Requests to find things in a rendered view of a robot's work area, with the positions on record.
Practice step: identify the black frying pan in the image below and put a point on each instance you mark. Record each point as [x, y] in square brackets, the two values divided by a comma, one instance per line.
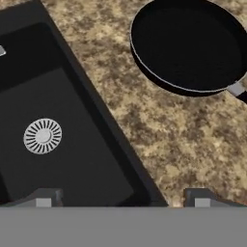
[189, 45]

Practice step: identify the silver sink drain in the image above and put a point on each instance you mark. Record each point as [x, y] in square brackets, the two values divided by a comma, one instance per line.
[42, 136]

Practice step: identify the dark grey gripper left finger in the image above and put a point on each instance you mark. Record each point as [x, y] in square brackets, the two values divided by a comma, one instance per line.
[48, 195]

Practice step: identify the black sink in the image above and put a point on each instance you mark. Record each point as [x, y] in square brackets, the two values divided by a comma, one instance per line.
[51, 106]

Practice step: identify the silver tap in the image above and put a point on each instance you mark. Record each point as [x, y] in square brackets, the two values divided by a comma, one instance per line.
[1, 50]

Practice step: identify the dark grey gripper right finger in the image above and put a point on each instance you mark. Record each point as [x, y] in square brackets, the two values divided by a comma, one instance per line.
[199, 195]

